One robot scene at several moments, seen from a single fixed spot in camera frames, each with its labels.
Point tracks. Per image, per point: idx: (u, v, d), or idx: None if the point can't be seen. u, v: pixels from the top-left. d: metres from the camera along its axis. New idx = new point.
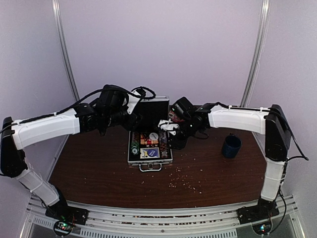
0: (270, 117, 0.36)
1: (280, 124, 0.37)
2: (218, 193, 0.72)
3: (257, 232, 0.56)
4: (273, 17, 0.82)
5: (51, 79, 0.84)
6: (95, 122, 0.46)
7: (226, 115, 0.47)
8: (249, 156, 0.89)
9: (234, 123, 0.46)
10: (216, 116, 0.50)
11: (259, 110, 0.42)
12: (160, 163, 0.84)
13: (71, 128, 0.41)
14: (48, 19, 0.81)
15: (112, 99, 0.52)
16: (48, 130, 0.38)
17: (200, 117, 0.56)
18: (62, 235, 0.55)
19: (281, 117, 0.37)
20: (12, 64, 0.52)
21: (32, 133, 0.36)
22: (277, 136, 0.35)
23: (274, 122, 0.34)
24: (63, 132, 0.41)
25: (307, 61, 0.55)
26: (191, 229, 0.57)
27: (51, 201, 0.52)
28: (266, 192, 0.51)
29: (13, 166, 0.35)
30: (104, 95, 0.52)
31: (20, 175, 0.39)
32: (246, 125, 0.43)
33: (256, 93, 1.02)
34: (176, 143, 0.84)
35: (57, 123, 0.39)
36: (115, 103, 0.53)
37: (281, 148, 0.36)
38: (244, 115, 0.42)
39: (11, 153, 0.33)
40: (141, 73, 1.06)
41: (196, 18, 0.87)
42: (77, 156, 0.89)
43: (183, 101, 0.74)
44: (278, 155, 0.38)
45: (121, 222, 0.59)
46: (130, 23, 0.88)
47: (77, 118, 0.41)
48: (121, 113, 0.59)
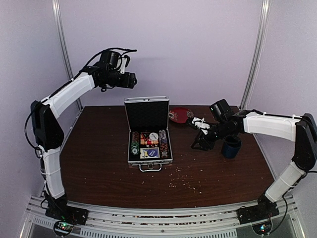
0: (301, 123, 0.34)
1: (311, 132, 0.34)
2: (218, 193, 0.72)
3: (257, 232, 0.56)
4: (272, 18, 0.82)
5: (51, 79, 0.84)
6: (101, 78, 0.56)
7: (260, 121, 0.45)
8: (249, 155, 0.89)
9: (266, 129, 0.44)
10: (250, 122, 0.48)
11: (291, 117, 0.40)
12: (160, 163, 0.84)
13: (88, 86, 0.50)
14: (48, 18, 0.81)
15: (110, 59, 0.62)
16: (75, 93, 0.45)
17: (236, 122, 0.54)
18: (62, 235, 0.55)
19: (312, 126, 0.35)
20: (13, 65, 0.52)
21: (64, 98, 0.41)
22: (306, 144, 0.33)
23: (304, 129, 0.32)
24: (84, 91, 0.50)
25: (307, 61, 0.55)
26: (191, 229, 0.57)
27: (57, 193, 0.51)
28: (274, 196, 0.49)
29: (55, 137, 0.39)
30: (103, 57, 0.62)
31: (53, 148, 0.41)
32: (278, 131, 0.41)
33: (255, 93, 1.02)
34: (206, 144, 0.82)
35: (78, 84, 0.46)
36: (113, 62, 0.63)
37: (309, 156, 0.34)
38: (277, 120, 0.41)
39: (51, 124, 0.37)
40: (141, 73, 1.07)
41: (196, 18, 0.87)
42: (77, 156, 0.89)
43: (223, 104, 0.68)
44: (305, 163, 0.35)
45: (121, 223, 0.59)
46: (131, 23, 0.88)
47: (89, 76, 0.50)
48: (117, 73, 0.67)
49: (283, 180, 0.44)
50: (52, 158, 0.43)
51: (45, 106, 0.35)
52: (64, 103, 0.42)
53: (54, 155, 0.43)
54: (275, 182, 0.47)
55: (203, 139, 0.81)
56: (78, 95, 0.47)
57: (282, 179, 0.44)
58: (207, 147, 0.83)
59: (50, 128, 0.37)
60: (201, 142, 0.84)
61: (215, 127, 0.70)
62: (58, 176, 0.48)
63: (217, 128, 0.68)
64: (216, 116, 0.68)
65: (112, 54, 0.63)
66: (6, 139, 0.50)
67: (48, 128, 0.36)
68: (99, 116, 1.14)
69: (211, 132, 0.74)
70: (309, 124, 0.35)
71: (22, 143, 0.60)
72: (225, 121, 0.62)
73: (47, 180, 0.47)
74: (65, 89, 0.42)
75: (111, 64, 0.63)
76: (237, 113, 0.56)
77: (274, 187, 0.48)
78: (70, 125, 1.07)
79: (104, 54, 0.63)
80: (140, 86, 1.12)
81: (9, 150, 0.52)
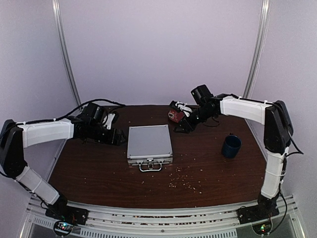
0: (270, 108, 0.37)
1: (279, 117, 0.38)
2: (218, 193, 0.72)
3: (257, 232, 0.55)
4: (272, 18, 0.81)
5: (51, 79, 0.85)
6: (82, 129, 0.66)
7: (234, 104, 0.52)
8: (249, 155, 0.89)
9: (240, 112, 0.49)
10: (226, 104, 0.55)
11: (263, 102, 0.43)
12: (160, 163, 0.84)
13: (67, 132, 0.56)
14: (48, 18, 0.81)
15: (95, 113, 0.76)
16: (51, 131, 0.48)
17: (213, 104, 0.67)
18: (62, 235, 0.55)
19: (281, 111, 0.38)
20: (13, 65, 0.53)
21: (38, 131, 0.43)
22: (274, 126, 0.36)
23: (272, 113, 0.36)
24: (60, 136, 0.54)
25: (306, 61, 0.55)
26: (191, 229, 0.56)
27: (51, 199, 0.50)
28: (270, 191, 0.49)
29: (16, 163, 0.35)
30: (89, 109, 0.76)
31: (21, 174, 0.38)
32: (250, 114, 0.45)
33: (256, 92, 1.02)
34: (188, 126, 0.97)
35: (57, 126, 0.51)
36: (97, 117, 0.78)
37: (278, 139, 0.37)
38: (248, 103, 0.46)
39: (17, 148, 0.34)
40: (141, 73, 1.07)
41: (196, 18, 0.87)
42: (77, 156, 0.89)
43: (203, 89, 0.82)
44: (274, 146, 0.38)
45: (121, 223, 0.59)
46: (130, 23, 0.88)
47: (72, 124, 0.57)
48: (102, 128, 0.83)
49: (270, 172, 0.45)
50: (26, 178, 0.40)
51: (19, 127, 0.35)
52: (36, 136, 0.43)
53: (27, 174, 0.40)
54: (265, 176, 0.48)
55: (186, 121, 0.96)
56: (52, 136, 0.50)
57: (268, 171, 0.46)
58: (188, 129, 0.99)
59: (13, 152, 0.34)
60: (184, 123, 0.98)
61: (198, 111, 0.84)
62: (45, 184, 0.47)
63: (199, 112, 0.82)
64: (197, 99, 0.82)
65: (97, 108, 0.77)
66: None
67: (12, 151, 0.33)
68: None
69: (194, 115, 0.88)
70: (278, 109, 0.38)
71: None
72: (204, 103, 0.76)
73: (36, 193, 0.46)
74: (45, 124, 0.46)
75: (95, 118, 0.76)
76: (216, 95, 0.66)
77: (266, 183, 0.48)
78: None
79: (90, 107, 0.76)
80: (140, 85, 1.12)
81: None
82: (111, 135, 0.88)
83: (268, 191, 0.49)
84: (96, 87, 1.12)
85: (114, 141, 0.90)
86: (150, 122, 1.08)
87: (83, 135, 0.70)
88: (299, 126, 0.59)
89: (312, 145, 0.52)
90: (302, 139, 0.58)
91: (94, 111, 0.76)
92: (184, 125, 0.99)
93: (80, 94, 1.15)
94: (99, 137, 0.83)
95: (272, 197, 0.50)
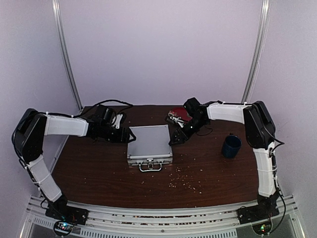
0: (248, 108, 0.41)
1: (257, 114, 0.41)
2: (218, 193, 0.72)
3: (257, 232, 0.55)
4: (272, 18, 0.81)
5: (51, 79, 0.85)
6: (95, 129, 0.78)
7: (218, 108, 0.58)
8: (249, 155, 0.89)
9: (226, 115, 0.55)
10: (211, 110, 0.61)
11: (243, 104, 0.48)
12: (160, 164, 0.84)
13: (80, 130, 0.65)
14: (48, 18, 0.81)
15: (104, 115, 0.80)
16: (66, 125, 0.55)
17: (201, 111, 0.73)
18: (62, 235, 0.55)
19: (258, 110, 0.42)
20: (14, 66, 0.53)
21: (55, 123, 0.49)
22: (253, 124, 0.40)
23: (249, 112, 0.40)
24: (74, 132, 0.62)
25: (306, 61, 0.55)
26: (191, 229, 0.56)
27: (53, 196, 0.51)
28: (266, 190, 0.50)
29: (33, 148, 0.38)
30: (99, 111, 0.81)
31: (33, 160, 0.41)
32: (234, 115, 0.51)
33: (256, 92, 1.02)
34: (183, 136, 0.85)
35: (72, 121, 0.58)
36: (106, 118, 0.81)
37: (257, 135, 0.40)
38: (230, 106, 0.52)
39: (37, 135, 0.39)
40: (141, 73, 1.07)
41: (196, 18, 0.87)
42: (77, 156, 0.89)
43: (192, 101, 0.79)
44: (255, 142, 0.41)
45: (121, 222, 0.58)
46: (130, 23, 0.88)
47: (85, 123, 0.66)
48: (111, 129, 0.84)
49: (263, 171, 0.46)
50: (36, 167, 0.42)
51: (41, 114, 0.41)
52: (54, 127, 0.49)
53: (37, 164, 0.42)
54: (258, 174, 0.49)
55: (183, 132, 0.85)
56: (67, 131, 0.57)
57: (260, 169, 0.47)
58: (184, 141, 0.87)
59: (35, 135, 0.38)
60: (179, 135, 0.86)
61: (192, 121, 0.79)
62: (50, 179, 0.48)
63: (194, 121, 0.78)
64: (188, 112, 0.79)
65: (106, 110, 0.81)
66: (6, 140, 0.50)
67: (33, 136, 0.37)
68: None
69: (188, 124, 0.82)
70: (255, 108, 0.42)
71: None
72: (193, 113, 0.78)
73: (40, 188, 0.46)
74: (63, 118, 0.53)
75: (104, 119, 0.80)
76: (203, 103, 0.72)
77: (261, 181, 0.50)
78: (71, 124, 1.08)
79: (100, 108, 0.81)
80: (141, 85, 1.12)
81: (9, 150, 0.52)
82: (120, 133, 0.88)
83: (263, 189, 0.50)
84: (96, 87, 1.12)
85: (123, 139, 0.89)
86: (150, 122, 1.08)
87: (95, 134, 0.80)
88: (300, 126, 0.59)
89: (311, 145, 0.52)
90: (302, 139, 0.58)
91: (104, 112, 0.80)
92: (179, 136, 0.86)
93: (81, 94, 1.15)
94: (109, 137, 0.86)
95: (270, 195, 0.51)
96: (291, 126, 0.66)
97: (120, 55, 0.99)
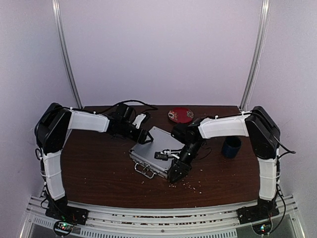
0: (250, 118, 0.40)
1: (261, 124, 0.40)
2: (218, 193, 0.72)
3: (257, 232, 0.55)
4: (272, 18, 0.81)
5: (51, 79, 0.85)
6: (116, 128, 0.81)
7: (212, 125, 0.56)
8: (249, 155, 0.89)
9: (224, 130, 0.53)
10: (204, 128, 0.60)
11: (241, 114, 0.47)
12: (154, 173, 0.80)
13: (101, 125, 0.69)
14: (48, 18, 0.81)
15: (125, 113, 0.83)
16: (88, 120, 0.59)
17: (192, 132, 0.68)
18: (62, 235, 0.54)
19: (260, 118, 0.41)
20: (13, 66, 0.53)
21: (78, 118, 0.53)
22: (260, 135, 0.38)
23: (253, 122, 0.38)
24: (95, 127, 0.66)
25: (306, 61, 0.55)
26: (191, 229, 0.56)
27: (56, 195, 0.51)
28: (268, 194, 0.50)
29: (55, 142, 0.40)
30: (120, 109, 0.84)
31: (53, 152, 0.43)
32: (234, 129, 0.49)
33: (256, 93, 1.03)
34: (184, 166, 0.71)
35: (92, 118, 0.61)
36: (127, 116, 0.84)
37: (267, 146, 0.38)
38: (227, 122, 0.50)
39: (61, 129, 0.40)
40: (141, 73, 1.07)
41: (196, 18, 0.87)
42: (77, 156, 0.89)
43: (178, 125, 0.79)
44: (266, 152, 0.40)
45: (121, 222, 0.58)
46: (131, 23, 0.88)
47: (107, 120, 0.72)
48: (130, 126, 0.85)
49: (266, 177, 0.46)
50: (51, 162, 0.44)
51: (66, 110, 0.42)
52: (75, 121, 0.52)
53: (54, 158, 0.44)
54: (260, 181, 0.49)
55: (183, 163, 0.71)
56: (90, 126, 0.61)
57: (264, 176, 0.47)
58: (185, 172, 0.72)
59: (58, 130, 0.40)
60: (180, 167, 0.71)
61: (187, 145, 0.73)
62: (59, 178, 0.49)
63: (189, 145, 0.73)
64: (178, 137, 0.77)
65: (127, 108, 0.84)
66: (6, 139, 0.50)
67: (58, 129, 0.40)
68: None
69: (184, 151, 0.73)
70: (257, 117, 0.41)
71: (22, 144, 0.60)
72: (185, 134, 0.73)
73: (46, 182, 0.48)
74: (85, 114, 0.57)
75: (125, 117, 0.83)
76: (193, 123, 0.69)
77: (263, 186, 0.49)
78: None
79: (121, 107, 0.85)
80: (141, 86, 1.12)
81: (10, 150, 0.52)
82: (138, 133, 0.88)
83: (266, 193, 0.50)
84: (97, 87, 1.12)
85: (139, 139, 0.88)
86: (150, 122, 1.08)
87: (114, 131, 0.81)
88: (300, 126, 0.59)
89: (311, 145, 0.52)
90: (302, 139, 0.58)
91: (125, 110, 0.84)
92: (179, 169, 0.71)
93: (80, 94, 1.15)
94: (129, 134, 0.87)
95: (272, 198, 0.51)
96: (291, 126, 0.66)
97: (120, 55, 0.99)
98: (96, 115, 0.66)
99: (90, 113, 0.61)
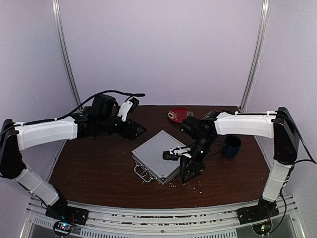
0: (278, 120, 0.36)
1: (288, 127, 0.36)
2: (218, 193, 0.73)
3: (257, 232, 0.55)
4: (272, 18, 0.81)
5: (51, 80, 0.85)
6: (87, 130, 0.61)
7: (232, 121, 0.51)
8: (249, 156, 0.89)
9: (243, 129, 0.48)
10: (222, 124, 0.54)
11: (266, 113, 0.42)
12: (152, 177, 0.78)
13: (70, 133, 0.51)
14: (48, 18, 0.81)
15: (101, 108, 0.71)
16: (50, 132, 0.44)
17: (206, 125, 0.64)
18: (62, 235, 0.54)
19: (289, 120, 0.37)
20: (13, 65, 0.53)
21: (36, 134, 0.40)
22: (287, 140, 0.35)
23: (283, 126, 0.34)
24: (62, 136, 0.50)
25: (306, 62, 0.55)
26: (191, 229, 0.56)
27: (51, 200, 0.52)
28: (272, 195, 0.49)
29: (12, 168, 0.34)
30: (96, 104, 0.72)
31: (19, 175, 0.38)
32: (255, 129, 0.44)
33: (256, 93, 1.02)
34: (197, 165, 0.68)
35: (58, 128, 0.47)
36: (105, 111, 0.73)
37: (290, 150, 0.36)
38: (250, 120, 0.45)
39: (13, 155, 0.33)
40: (141, 73, 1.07)
41: (196, 18, 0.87)
42: (76, 156, 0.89)
43: (188, 119, 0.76)
44: (288, 158, 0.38)
45: (121, 222, 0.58)
46: (130, 23, 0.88)
47: (75, 124, 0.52)
48: (112, 123, 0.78)
49: (275, 179, 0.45)
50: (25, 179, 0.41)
51: (12, 132, 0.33)
52: (33, 140, 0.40)
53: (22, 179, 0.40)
54: (267, 182, 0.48)
55: (195, 163, 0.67)
56: (53, 137, 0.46)
57: (273, 178, 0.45)
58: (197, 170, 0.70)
59: (10, 156, 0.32)
60: (191, 166, 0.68)
61: (198, 141, 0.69)
62: (45, 187, 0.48)
63: (200, 141, 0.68)
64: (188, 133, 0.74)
65: (104, 101, 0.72)
66: None
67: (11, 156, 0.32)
68: None
69: (195, 148, 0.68)
70: (286, 119, 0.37)
71: None
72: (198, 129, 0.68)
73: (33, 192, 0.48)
74: (43, 126, 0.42)
75: (101, 113, 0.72)
76: (206, 116, 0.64)
77: (269, 187, 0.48)
78: None
79: (97, 101, 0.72)
80: (140, 85, 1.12)
81: None
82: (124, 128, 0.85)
83: (270, 195, 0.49)
84: (96, 87, 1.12)
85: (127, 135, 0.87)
86: (150, 122, 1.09)
87: (93, 131, 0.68)
88: (299, 126, 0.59)
89: (311, 146, 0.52)
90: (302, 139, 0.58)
91: (101, 102, 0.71)
92: (191, 168, 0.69)
93: (80, 94, 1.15)
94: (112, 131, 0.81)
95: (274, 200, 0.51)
96: None
97: (120, 55, 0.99)
98: (62, 120, 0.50)
99: (52, 121, 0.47)
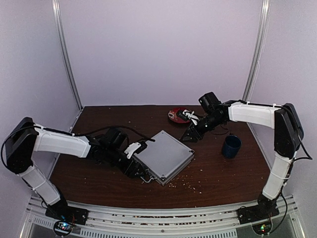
0: (280, 111, 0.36)
1: (289, 119, 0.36)
2: (218, 192, 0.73)
3: (257, 232, 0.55)
4: (272, 18, 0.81)
5: (51, 80, 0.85)
6: (98, 154, 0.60)
7: (242, 109, 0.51)
8: (249, 156, 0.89)
9: (250, 117, 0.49)
10: (234, 110, 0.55)
11: (273, 106, 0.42)
12: (151, 177, 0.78)
13: (80, 151, 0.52)
14: (48, 18, 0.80)
15: (114, 138, 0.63)
16: (66, 144, 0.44)
17: (222, 111, 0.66)
18: (62, 235, 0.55)
19: (290, 114, 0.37)
20: (13, 65, 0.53)
21: (53, 140, 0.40)
22: (286, 130, 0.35)
23: (282, 115, 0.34)
24: (72, 151, 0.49)
25: (307, 61, 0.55)
26: (191, 229, 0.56)
27: (51, 200, 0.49)
28: (272, 192, 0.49)
29: (19, 163, 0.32)
30: (109, 134, 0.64)
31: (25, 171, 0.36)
32: (261, 118, 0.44)
33: (256, 93, 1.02)
34: (196, 134, 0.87)
35: (73, 142, 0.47)
36: (117, 143, 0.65)
37: (288, 142, 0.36)
38: (257, 109, 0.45)
39: (25, 152, 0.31)
40: (141, 73, 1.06)
41: (196, 18, 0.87)
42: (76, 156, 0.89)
43: (210, 96, 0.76)
44: (284, 150, 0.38)
45: (121, 223, 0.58)
46: (130, 23, 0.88)
47: (87, 145, 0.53)
48: (119, 153, 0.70)
49: (276, 175, 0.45)
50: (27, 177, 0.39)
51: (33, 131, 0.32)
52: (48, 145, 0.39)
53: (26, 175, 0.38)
54: (269, 178, 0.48)
55: (196, 131, 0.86)
56: (65, 148, 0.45)
57: (274, 173, 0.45)
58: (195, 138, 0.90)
59: (22, 152, 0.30)
60: (191, 133, 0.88)
61: (207, 118, 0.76)
62: (47, 186, 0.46)
63: (210, 118, 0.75)
64: (204, 107, 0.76)
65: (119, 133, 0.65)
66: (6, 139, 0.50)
67: (24, 151, 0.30)
68: (99, 116, 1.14)
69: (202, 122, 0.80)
70: (288, 111, 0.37)
71: None
72: (213, 110, 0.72)
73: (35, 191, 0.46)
74: (60, 135, 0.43)
75: (113, 144, 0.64)
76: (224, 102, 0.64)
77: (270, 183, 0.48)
78: (70, 124, 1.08)
79: (112, 130, 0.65)
80: (140, 86, 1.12)
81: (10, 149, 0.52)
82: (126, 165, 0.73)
83: (269, 192, 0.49)
84: (96, 87, 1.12)
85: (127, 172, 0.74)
86: (150, 122, 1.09)
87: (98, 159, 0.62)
88: None
89: (311, 145, 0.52)
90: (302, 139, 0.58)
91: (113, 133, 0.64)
92: (191, 134, 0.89)
93: (80, 94, 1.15)
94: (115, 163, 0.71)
95: (273, 198, 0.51)
96: None
97: (120, 55, 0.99)
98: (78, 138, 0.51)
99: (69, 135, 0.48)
